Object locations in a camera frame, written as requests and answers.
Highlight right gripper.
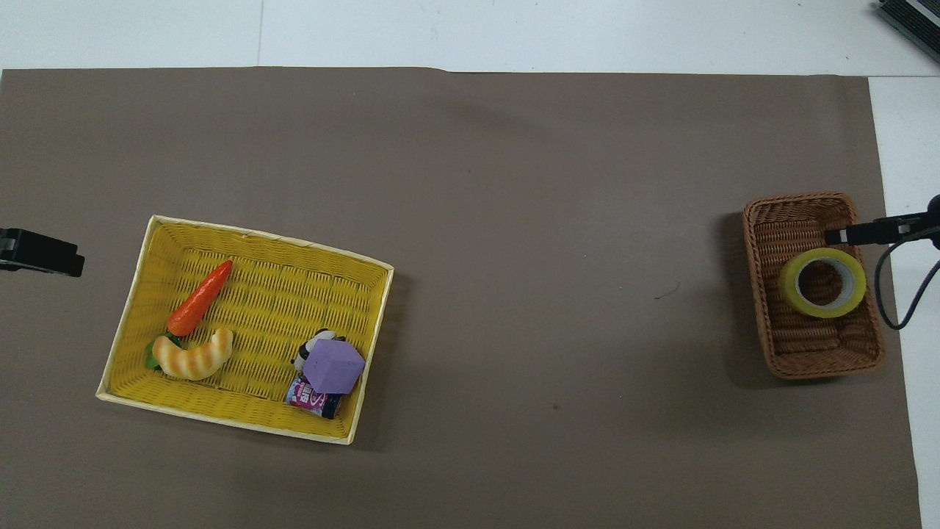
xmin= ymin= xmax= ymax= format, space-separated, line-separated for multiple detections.
xmin=914 ymin=194 xmax=940 ymax=249

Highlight brown wicker basket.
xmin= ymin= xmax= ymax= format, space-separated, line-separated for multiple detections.
xmin=742 ymin=192 xmax=886 ymax=381

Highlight yellow-green tape roll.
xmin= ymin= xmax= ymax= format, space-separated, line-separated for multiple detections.
xmin=778 ymin=248 xmax=868 ymax=319

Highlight yellow woven basket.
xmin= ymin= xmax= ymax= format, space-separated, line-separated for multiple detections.
xmin=95 ymin=215 xmax=395 ymax=446

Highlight purple foam block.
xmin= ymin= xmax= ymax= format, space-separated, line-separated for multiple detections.
xmin=303 ymin=338 xmax=366 ymax=396

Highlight black and white panda toy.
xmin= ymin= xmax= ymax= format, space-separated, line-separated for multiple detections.
xmin=292 ymin=329 xmax=346 ymax=375

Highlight purple snack packet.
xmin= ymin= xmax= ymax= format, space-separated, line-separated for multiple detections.
xmin=286 ymin=375 xmax=344 ymax=420

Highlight orange toy carrot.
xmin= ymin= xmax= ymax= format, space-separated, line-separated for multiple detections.
xmin=145 ymin=260 xmax=234 ymax=370

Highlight toy croissant bread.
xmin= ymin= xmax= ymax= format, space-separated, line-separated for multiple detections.
xmin=152 ymin=328 xmax=234 ymax=382

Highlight black cable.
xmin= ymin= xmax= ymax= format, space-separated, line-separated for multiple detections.
xmin=873 ymin=238 xmax=940 ymax=331

